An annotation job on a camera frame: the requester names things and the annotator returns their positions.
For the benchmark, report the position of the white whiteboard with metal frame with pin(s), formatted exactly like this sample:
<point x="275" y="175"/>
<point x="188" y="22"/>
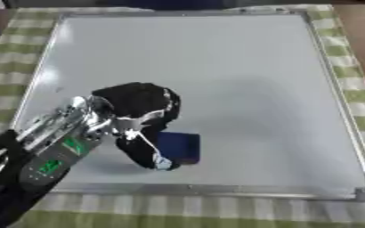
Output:
<point x="217" y="89"/>

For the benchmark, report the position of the blue whiteboard eraser brush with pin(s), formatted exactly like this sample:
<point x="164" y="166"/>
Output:
<point x="183" y="147"/>

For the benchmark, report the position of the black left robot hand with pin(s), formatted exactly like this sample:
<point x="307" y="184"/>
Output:
<point x="136" y="101"/>

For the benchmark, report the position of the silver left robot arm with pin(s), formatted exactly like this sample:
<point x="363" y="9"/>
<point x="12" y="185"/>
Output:
<point x="45" y="148"/>

